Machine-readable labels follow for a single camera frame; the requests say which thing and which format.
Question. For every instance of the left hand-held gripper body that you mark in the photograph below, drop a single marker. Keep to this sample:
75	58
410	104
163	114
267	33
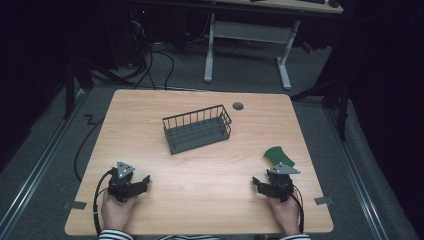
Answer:
121	180

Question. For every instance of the metal floor rail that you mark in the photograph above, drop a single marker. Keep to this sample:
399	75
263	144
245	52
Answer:
356	173
36	170

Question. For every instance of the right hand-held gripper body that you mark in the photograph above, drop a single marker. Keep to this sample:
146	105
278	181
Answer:
281	181

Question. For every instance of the black metal stand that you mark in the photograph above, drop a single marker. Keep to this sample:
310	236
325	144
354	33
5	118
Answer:
336	96
71	86

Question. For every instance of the green sponge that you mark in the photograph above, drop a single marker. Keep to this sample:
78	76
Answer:
276	155

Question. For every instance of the white-legged wooden desk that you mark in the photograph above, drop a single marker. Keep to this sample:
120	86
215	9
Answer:
253	31

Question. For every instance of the grey tape piece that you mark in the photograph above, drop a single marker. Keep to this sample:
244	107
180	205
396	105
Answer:
323	200
78	205

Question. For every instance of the grey table grommet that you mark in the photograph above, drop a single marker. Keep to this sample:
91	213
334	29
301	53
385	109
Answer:
238	106

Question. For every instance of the person's striped shirt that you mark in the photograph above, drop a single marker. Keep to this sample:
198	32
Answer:
186	237

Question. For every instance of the black computer tower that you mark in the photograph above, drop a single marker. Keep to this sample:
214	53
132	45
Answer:
138	30

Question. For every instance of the red object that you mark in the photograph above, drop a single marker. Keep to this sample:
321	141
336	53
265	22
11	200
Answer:
307	47

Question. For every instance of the person's right hand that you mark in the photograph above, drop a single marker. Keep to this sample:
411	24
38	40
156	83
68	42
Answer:
286	213

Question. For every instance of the person's left hand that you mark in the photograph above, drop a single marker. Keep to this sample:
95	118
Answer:
115	213

